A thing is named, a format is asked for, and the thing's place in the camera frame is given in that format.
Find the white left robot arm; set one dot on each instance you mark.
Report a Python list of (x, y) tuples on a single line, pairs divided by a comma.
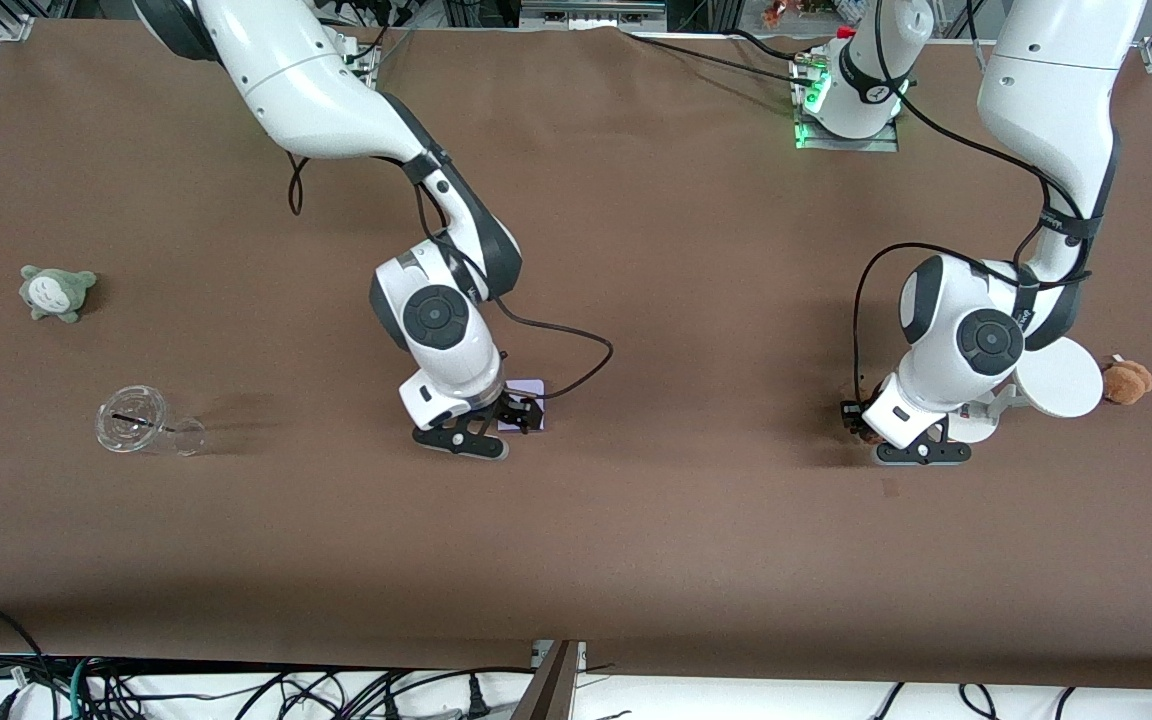
[(1046, 90)]

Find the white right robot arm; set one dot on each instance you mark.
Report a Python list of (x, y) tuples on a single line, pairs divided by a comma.
[(286, 80)]

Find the white round desk lamp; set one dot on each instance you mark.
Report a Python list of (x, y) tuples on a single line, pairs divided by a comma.
[(1061, 385)]

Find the brown plush toy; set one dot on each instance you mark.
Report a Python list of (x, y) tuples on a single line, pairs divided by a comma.
[(1128, 382)]

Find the brown table cover sheet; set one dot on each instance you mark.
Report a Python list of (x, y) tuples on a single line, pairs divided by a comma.
[(686, 250)]

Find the black power plug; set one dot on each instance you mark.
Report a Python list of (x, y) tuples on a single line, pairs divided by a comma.
[(478, 698)]

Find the black drinking straw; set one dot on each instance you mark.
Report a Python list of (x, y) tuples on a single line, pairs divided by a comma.
[(134, 420)]

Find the clear plastic lidded cup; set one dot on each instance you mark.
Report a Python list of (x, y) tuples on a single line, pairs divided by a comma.
[(131, 435)]

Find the grey-green Totoro plush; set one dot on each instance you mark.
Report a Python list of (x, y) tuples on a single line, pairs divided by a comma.
[(54, 293)]

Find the metal table post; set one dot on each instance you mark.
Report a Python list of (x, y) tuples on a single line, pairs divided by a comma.
[(551, 685)]

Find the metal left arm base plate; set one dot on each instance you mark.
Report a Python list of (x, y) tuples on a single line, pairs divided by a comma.
[(851, 144)]

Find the grey metal rail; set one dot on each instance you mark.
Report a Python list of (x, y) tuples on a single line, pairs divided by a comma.
[(591, 14)]

